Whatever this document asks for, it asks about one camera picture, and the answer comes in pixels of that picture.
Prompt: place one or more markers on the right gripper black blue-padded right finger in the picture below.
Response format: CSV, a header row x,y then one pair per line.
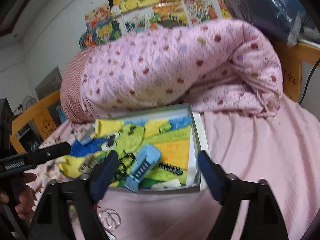
x,y
263,220

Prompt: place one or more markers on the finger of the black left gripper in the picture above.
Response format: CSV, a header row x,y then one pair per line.
x,y
43,155

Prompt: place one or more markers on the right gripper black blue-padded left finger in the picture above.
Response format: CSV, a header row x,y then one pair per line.
x,y
51,219

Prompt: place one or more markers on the silver bangle rings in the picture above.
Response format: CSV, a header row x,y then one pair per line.
x,y
109,218

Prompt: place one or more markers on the person's left hand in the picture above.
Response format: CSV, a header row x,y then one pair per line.
x,y
26,198

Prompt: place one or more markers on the small blue grey clip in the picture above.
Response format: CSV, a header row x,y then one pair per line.
x,y
87,135

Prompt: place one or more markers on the grey metal hair clip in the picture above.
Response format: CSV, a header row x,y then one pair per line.
x,y
88,164

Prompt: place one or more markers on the standing fan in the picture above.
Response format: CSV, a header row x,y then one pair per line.
x,y
27,102

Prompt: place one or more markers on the grey door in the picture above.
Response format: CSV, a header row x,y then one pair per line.
x,y
49,84

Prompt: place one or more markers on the pink floral bed sheet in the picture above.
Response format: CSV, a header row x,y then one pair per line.
x,y
284,150

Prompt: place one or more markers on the grey shallow cardboard tray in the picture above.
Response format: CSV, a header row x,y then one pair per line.
x,y
194,177

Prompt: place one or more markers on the green frog crayon drawing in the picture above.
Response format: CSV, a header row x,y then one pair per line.
x,y
170,136

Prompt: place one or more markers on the light blue hair claw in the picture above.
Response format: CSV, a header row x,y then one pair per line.
x,y
147,158

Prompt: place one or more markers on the pink dotted rolled quilt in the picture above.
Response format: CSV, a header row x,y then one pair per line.
x,y
221,65

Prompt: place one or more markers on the blue clothes plastic bag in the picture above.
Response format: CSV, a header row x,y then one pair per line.
x,y
285,20

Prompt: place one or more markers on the wooden bed rail left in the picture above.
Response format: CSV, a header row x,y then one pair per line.
x,y
41,117

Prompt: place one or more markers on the wooden bed rail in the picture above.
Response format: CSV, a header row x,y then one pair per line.
x,y
291,59
41,117

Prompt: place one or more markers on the wooden bed rail right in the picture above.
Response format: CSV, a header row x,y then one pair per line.
x,y
291,59

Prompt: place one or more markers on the children's drawings on wall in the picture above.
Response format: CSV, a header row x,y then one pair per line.
x,y
116,18

